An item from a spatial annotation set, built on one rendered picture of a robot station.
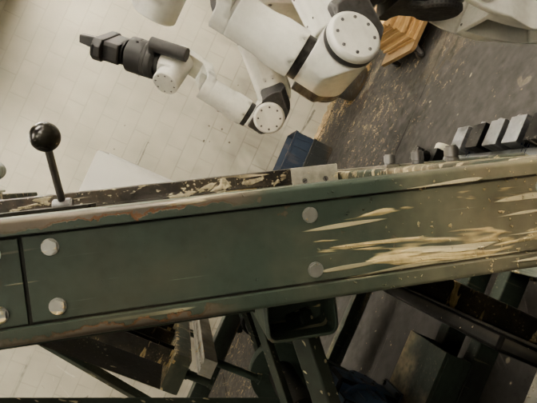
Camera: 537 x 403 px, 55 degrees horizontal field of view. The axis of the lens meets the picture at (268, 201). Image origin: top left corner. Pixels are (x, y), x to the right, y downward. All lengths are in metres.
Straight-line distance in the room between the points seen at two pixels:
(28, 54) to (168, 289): 6.09
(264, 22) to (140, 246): 0.38
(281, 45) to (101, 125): 5.57
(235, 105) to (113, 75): 5.04
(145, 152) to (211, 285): 5.71
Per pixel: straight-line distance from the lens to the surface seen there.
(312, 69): 0.72
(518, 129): 1.02
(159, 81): 1.30
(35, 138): 0.69
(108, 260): 0.47
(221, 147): 6.16
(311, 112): 6.36
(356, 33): 0.73
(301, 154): 5.24
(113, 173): 4.79
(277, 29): 0.72
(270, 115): 1.27
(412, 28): 4.14
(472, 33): 1.28
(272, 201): 0.47
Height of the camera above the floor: 1.26
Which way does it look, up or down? 10 degrees down
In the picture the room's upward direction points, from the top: 66 degrees counter-clockwise
